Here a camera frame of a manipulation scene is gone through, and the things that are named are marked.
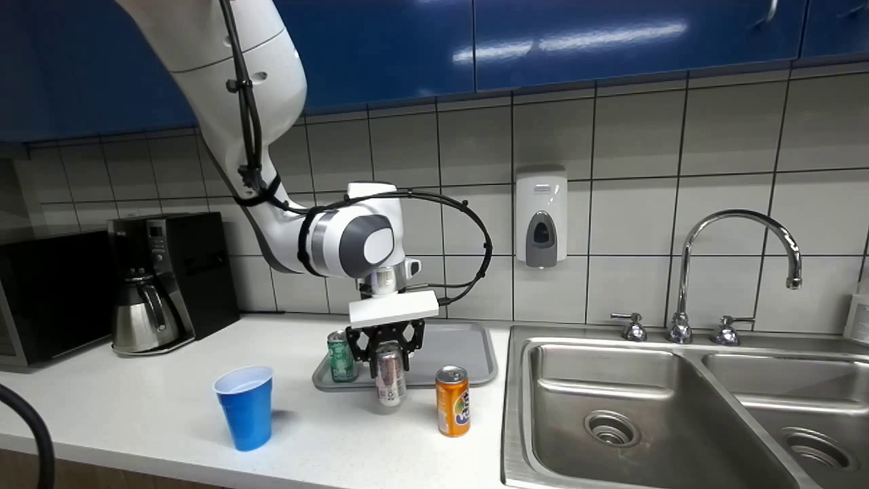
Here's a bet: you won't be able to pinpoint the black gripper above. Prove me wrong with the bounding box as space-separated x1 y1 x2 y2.
353 319 427 381

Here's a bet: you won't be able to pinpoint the silver soda can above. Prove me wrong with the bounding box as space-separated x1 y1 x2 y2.
372 341 410 415

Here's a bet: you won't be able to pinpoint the green soda can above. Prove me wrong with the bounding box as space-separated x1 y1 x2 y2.
326 330 361 387

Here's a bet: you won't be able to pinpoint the orange soda can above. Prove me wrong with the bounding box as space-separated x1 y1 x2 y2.
431 364 474 440

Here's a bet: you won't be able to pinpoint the grey plastic tray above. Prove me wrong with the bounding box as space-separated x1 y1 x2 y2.
311 320 499 394

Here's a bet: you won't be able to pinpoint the blue plastic cup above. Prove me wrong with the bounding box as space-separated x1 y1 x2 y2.
211 364 277 453

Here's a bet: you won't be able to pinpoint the black steel coffee maker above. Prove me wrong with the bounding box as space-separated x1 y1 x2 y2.
107 210 241 360

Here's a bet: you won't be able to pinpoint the stainless steel coffee carafe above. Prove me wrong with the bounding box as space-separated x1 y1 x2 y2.
111 273 188 356

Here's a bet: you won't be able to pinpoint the stainless steel double sink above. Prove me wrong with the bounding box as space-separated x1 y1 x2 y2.
499 323 869 489

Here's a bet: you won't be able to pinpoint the chrome gooseneck faucet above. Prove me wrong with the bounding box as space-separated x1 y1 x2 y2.
668 206 808 345

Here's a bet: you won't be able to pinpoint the wooden base cabinets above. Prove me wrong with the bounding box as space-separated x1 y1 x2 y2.
0 445 228 489

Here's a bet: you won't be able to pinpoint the black microwave oven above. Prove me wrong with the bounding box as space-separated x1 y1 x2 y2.
0 229 120 376

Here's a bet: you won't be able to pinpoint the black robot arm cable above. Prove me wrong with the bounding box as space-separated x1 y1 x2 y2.
217 0 497 307

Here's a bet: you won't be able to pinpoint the white wall soap dispenser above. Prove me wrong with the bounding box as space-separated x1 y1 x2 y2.
514 171 571 269

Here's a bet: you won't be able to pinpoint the chrome faucet handle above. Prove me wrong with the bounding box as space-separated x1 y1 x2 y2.
711 313 755 349
608 311 650 345

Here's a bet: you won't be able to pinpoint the thick black hose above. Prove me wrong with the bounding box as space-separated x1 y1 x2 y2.
0 383 57 489

